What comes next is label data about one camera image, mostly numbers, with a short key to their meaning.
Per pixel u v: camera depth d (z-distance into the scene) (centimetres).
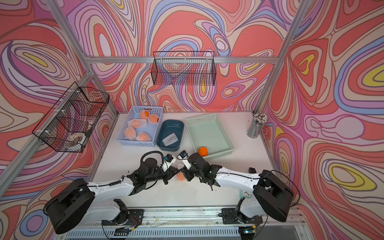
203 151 91
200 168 63
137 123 107
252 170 88
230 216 74
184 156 72
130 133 101
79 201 43
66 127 73
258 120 91
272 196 42
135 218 72
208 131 110
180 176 82
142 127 108
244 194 79
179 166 80
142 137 98
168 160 71
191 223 73
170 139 98
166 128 108
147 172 65
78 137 72
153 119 108
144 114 110
